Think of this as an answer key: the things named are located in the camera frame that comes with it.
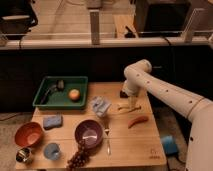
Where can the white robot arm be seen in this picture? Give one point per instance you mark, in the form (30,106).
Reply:
(196,108)

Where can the black eraser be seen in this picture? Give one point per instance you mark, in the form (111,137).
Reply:
(123,95)

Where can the blue tape roll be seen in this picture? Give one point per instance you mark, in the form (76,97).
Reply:
(169,145)

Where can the black dish brush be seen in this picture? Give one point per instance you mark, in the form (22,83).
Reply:
(58,86)

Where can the blue sponge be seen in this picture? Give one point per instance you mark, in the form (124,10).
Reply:
(52,122)

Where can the small metal cup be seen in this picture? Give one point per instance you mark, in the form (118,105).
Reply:
(24,155)

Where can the orange bowl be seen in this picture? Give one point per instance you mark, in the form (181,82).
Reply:
(29,134)

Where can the bunch of dark grapes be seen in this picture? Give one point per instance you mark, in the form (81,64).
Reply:
(80,158)

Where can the orange peach fruit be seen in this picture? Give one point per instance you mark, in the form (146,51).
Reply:
(74,94)

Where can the blue cup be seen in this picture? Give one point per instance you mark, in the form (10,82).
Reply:
(52,151)

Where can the purple bowl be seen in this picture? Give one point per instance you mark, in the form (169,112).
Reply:
(91,132)

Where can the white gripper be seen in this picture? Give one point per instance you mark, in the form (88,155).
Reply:
(132,91)

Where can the orange chili pepper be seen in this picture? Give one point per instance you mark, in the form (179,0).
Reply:
(137,120)

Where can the black office chair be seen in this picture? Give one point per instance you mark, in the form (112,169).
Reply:
(16,18)

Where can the metal fork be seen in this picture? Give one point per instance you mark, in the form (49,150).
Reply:
(107,131)

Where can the green plastic tray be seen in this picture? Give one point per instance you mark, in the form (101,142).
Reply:
(59,100)

